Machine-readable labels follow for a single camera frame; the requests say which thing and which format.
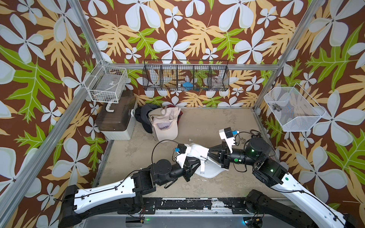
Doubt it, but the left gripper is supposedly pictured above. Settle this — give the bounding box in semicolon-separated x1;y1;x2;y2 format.
156;155;201;186

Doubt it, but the black wire wall basket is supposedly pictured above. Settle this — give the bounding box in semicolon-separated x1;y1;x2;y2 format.
142;59;230;91

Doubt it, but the white box with brown lid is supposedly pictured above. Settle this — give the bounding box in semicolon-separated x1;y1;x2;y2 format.
95;90;137;141

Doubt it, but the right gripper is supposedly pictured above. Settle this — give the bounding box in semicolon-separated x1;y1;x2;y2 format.
205;143;260;171

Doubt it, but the beige baseball cap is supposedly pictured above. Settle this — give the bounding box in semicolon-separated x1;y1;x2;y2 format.
148;107;165;117

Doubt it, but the white New York baseball cap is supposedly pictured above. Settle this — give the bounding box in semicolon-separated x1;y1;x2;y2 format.
188;143;228;179

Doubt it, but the black baseball cap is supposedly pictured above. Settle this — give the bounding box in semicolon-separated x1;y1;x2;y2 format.
135;106;143;123

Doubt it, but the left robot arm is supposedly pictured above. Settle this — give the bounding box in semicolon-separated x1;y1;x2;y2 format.
58;143;209;228

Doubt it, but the red baseball cap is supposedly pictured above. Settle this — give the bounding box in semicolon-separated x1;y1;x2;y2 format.
167;104;183;123

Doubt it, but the white wire wall basket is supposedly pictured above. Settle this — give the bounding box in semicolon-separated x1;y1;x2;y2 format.
83;62;128;104

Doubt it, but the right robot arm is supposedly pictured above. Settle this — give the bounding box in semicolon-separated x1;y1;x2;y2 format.
209;128;355;228

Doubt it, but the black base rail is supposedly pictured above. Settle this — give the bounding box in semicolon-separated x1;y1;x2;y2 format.
144;198;249;215

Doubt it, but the dark grey baseball cap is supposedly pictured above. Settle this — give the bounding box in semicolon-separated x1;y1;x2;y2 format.
140;104;159;134

